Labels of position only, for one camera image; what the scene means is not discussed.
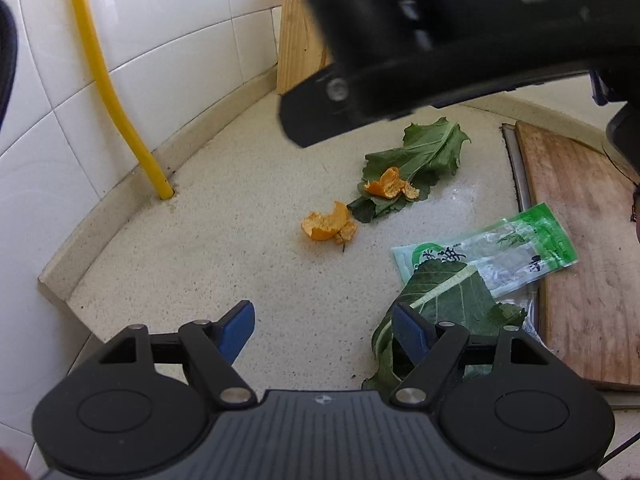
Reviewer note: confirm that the large green leaf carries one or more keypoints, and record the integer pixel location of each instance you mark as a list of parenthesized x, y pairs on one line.
[(440, 291)]

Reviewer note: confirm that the wooden knife block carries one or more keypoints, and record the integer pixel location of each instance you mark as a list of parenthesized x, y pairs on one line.
[(302, 51)]

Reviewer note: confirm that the green printed plastic packet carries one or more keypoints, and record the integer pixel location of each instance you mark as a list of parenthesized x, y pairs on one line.
[(508, 255)]

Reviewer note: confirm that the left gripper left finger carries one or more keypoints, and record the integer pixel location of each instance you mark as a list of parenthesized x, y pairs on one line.
[(206, 351)]

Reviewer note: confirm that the person's left hand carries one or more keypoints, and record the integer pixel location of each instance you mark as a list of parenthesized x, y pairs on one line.
[(10, 469)]

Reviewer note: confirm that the orange peel piece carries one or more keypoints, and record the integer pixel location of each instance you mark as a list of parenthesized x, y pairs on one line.
[(337, 225), (390, 186)]

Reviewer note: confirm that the wooden cutting board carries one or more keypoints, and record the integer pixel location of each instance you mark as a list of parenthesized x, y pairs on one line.
[(589, 311)]

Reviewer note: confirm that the dark green leaf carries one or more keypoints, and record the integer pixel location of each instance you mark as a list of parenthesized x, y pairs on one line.
[(428, 153)]

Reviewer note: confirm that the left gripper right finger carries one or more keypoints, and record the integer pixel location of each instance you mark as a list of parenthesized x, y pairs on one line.
[(439, 354)]

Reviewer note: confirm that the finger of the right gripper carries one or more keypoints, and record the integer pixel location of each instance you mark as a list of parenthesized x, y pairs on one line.
[(330, 103)]

